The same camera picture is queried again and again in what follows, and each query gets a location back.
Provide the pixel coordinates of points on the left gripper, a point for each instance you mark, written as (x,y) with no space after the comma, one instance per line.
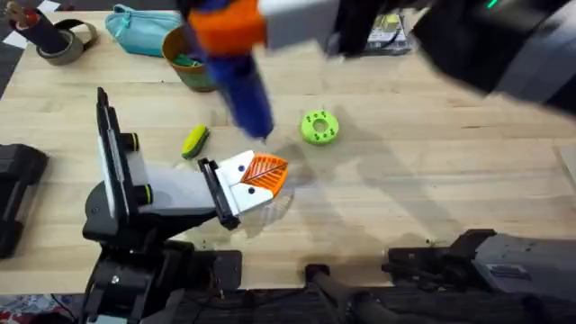
(180,191)

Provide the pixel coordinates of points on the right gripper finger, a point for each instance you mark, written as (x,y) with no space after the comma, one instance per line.
(234,31)

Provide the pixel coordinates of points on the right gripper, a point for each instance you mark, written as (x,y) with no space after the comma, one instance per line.
(454,36)

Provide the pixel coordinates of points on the blue electric screwdriver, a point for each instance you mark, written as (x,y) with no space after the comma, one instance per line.
(245,90)

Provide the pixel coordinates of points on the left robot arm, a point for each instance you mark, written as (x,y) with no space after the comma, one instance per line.
(135,279)

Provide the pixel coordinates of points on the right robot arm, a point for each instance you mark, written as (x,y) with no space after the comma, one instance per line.
(540,58)

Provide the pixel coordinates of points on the yellow green toy vegetable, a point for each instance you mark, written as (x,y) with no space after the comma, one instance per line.
(195,141)

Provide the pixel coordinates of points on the box of small parts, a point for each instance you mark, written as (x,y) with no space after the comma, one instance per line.
(387,33)

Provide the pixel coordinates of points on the green disc with holes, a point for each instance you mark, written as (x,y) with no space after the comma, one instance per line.
(310,128)

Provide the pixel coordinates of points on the teal zip bag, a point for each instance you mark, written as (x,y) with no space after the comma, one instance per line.
(141,31)

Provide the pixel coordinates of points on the black upright left wrist plate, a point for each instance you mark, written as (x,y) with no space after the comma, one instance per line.
(112,148)

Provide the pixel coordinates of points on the olive tape roll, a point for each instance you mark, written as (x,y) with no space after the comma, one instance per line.
(67,51)

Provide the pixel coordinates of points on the black box device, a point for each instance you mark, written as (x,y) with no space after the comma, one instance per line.
(18,180)

